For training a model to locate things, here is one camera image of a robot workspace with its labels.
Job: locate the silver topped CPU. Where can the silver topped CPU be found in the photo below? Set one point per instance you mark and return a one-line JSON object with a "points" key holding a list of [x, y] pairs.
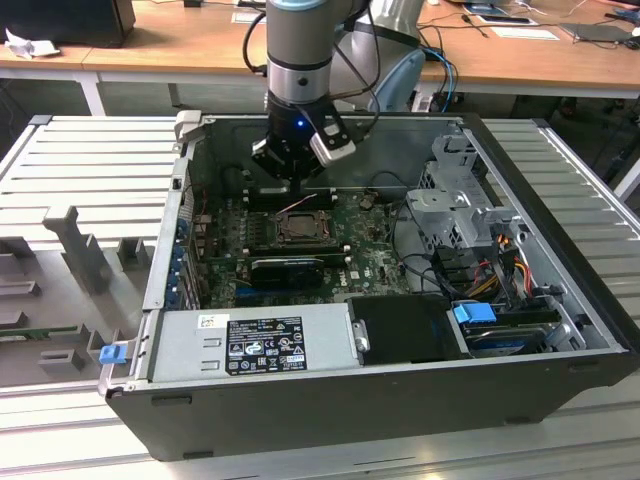
{"points": [[303, 226]]}

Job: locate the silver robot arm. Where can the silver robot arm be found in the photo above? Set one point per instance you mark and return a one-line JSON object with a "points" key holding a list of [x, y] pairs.
{"points": [[297, 40]]}

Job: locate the black RAM slot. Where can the black RAM slot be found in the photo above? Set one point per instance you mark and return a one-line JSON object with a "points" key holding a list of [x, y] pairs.
{"points": [[300, 244], [300, 254], [265, 192], [300, 251], [265, 201], [265, 196], [265, 206], [300, 247]]}

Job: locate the CPU socket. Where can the CPU socket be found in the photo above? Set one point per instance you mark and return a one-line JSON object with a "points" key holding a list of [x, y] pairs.
{"points": [[278, 238]]}

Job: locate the black plastic bay cover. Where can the black plastic bay cover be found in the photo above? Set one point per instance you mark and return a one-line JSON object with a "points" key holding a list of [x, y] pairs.
{"points": [[405, 330]]}

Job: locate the round coin battery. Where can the round coin battery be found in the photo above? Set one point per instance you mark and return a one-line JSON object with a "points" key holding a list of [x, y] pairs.
{"points": [[365, 201]]}

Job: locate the green motherboard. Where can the green motherboard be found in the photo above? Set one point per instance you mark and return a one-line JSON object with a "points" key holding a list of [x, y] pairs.
{"points": [[360, 240]]}

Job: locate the black graphics card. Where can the black graphics card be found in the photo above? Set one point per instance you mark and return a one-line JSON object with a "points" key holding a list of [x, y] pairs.
{"points": [[285, 272]]}

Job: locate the long wooden desk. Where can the long wooden desk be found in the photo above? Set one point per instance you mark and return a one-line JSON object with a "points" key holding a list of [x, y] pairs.
{"points": [[200, 45]]}

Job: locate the white paper sheet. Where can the white paper sheet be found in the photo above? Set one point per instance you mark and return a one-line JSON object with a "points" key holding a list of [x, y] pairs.
{"points": [[525, 33], [247, 17]]}

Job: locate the white power strip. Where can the white power strip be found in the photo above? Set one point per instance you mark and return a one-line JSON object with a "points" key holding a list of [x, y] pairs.
{"points": [[430, 102]]}

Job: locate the silver metal drive cage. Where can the silver metal drive cage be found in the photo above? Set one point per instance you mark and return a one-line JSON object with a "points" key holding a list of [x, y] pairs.
{"points": [[435, 202]]}

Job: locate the black connector block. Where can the black connector block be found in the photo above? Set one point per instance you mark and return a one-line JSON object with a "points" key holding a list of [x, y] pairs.
{"points": [[450, 262]]}

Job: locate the grey power supply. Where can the grey power supply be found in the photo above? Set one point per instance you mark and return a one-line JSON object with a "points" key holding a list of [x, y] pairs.
{"points": [[175, 345]]}

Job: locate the grey parts rack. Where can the grey parts rack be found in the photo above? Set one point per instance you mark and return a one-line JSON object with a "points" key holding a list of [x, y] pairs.
{"points": [[120, 320]]}

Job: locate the blue notebook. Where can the blue notebook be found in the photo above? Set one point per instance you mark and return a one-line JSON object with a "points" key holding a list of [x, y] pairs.
{"points": [[482, 8]]}

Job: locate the hard disk in blue carrier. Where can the hard disk in blue carrier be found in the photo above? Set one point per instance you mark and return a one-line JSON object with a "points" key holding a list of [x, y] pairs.
{"points": [[472, 315]]}

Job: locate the black phone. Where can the black phone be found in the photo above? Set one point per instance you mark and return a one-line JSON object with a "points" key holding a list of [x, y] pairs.
{"points": [[502, 20]]}

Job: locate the black computer box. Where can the black computer box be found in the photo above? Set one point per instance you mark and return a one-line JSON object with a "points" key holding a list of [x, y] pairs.
{"points": [[65, 20]]}

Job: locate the blue case latch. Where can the blue case latch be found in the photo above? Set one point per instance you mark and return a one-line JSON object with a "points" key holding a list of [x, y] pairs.
{"points": [[112, 355]]}

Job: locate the black PC case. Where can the black PC case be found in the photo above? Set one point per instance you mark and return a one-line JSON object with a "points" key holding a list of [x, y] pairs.
{"points": [[300, 425]]}

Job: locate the crumpled white paper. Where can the crumpled white paper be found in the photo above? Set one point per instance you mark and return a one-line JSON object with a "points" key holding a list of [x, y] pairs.
{"points": [[30, 46]]}

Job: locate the green RAM stick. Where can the green RAM stick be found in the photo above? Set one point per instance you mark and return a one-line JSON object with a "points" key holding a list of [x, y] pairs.
{"points": [[35, 334]]}

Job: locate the dark grey laptop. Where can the dark grey laptop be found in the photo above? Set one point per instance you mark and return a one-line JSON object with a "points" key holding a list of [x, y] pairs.
{"points": [[597, 32]]}

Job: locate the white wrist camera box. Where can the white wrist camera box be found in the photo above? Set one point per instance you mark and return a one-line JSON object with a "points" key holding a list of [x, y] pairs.
{"points": [[332, 145]]}

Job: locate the grey case corner bracket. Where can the grey case corner bracket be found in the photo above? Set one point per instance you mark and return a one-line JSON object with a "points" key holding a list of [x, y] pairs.
{"points": [[189, 125]]}

